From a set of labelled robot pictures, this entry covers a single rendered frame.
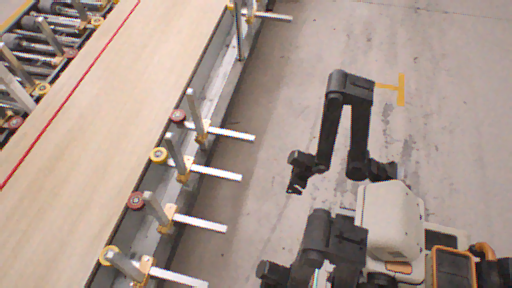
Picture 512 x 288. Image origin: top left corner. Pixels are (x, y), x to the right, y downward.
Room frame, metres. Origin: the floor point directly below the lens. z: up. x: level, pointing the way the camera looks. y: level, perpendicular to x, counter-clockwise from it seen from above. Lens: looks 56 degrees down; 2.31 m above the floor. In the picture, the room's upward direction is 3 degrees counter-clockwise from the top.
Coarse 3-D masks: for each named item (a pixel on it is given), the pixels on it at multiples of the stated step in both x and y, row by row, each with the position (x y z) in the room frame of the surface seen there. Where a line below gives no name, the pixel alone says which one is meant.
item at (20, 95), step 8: (0, 64) 1.29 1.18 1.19; (0, 72) 1.27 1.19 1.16; (8, 72) 1.30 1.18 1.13; (0, 80) 1.26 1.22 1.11; (8, 80) 1.27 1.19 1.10; (16, 80) 1.30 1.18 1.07; (8, 88) 1.26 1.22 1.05; (16, 88) 1.27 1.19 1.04; (16, 96) 1.26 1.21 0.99; (24, 96) 1.28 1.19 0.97; (24, 104) 1.26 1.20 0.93; (32, 104) 1.28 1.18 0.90
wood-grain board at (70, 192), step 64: (128, 0) 2.20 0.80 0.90; (192, 0) 2.16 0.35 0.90; (128, 64) 1.56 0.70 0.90; (192, 64) 1.53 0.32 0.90; (64, 128) 1.10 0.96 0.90; (128, 128) 1.08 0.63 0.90; (0, 192) 0.75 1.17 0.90; (64, 192) 0.73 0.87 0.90; (128, 192) 0.71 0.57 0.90; (0, 256) 0.45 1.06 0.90; (64, 256) 0.44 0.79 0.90
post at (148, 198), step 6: (144, 192) 0.61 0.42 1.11; (150, 192) 0.60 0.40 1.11; (144, 198) 0.58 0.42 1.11; (150, 198) 0.58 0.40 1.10; (150, 204) 0.57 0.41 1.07; (156, 204) 0.59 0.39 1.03; (150, 210) 0.58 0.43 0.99; (156, 210) 0.57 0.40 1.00; (162, 210) 0.60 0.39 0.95; (156, 216) 0.58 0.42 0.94; (162, 216) 0.58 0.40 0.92; (162, 222) 0.57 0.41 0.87; (174, 228) 0.60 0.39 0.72
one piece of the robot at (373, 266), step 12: (420, 204) 0.44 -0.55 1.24; (420, 228) 0.36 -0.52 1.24; (420, 240) 0.32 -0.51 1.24; (372, 264) 0.26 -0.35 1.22; (384, 264) 0.26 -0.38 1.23; (396, 264) 0.25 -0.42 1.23; (408, 264) 0.25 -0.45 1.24; (420, 264) 0.25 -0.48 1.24; (372, 276) 0.23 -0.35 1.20; (384, 276) 0.23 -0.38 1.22; (396, 276) 0.22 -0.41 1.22; (408, 276) 0.22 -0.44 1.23; (420, 276) 0.22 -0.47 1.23
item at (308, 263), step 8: (320, 208) 0.29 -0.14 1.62; (304, 232) 0.26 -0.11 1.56; (296, 256) 0.25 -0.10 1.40; (304, 256) 0.20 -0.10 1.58; (312, 256) 0.19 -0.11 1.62; (320, 256) 0.19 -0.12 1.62; (296, 264) 0.22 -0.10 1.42; (304, 264) 0.19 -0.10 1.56; (312, 264) 0.18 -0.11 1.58; (320, 264) 0.18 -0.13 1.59; (296, 272) 0.22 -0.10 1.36; (304, 272) 0.21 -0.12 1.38; (312, 272) 0.21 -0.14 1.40; (296, 280) 0.21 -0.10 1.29; (304, 280) 0.21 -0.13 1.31
